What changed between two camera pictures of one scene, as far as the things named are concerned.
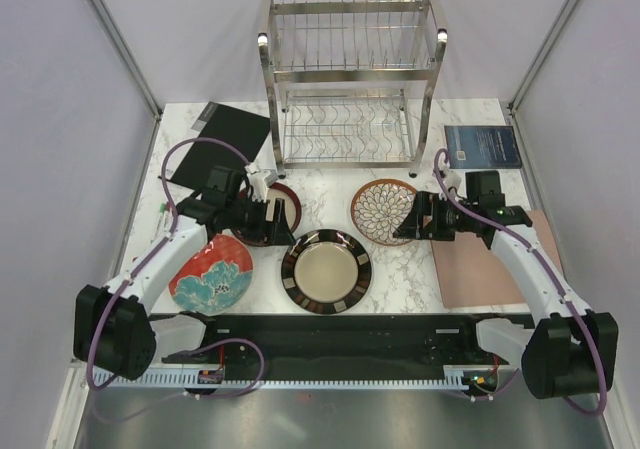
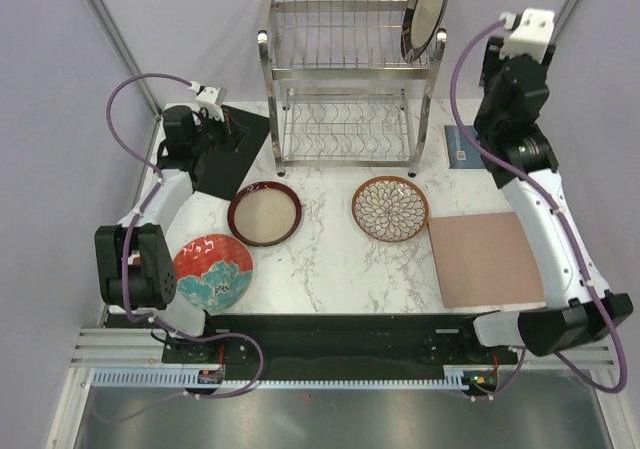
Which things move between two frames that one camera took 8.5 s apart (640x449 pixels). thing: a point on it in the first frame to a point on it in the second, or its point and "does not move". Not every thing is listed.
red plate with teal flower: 215,278 does not move
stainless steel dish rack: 350,80 does not move
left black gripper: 277,232 to 232,133
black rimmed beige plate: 326,271 to 425,12
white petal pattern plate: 377,209 does not move
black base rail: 334,340 does not move
